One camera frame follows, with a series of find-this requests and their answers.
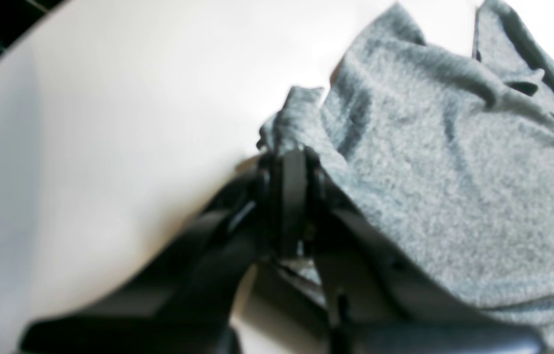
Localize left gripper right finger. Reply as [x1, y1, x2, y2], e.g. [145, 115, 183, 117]
[306, 157, 546, 354]

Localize grey t-shirt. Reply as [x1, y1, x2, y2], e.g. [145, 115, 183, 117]
[259, 0, 554, 353]

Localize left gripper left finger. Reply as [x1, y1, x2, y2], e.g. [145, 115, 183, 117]
[19, 148, 310, 354]

